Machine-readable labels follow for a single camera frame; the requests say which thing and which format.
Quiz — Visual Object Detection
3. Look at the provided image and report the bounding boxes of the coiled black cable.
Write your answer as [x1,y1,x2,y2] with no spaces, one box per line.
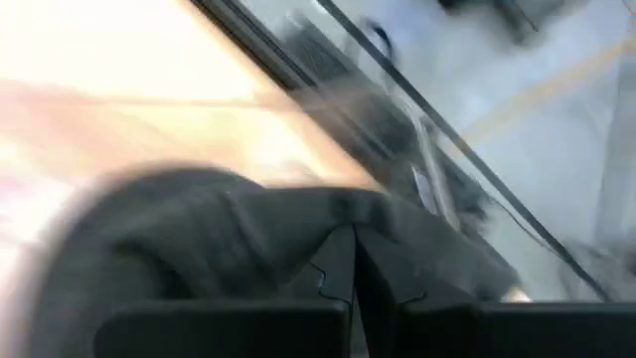
[365,18,399,64]

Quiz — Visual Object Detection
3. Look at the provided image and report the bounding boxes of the black aluminium rig frame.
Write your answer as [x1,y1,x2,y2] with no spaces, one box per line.
[190,0,379,190]

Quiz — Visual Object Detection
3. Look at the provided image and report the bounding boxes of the grey washed cotton cap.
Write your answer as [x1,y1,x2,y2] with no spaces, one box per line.
[19,162,524,358]

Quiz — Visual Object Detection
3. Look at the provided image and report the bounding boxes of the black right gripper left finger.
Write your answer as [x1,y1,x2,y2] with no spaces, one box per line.
[92,224,357,358]

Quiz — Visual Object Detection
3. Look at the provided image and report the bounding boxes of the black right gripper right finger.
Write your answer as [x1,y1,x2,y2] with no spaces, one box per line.
[354,226,636,358]

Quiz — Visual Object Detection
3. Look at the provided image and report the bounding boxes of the black perforated computer case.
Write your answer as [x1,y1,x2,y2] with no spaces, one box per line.
[280,17,359,90]

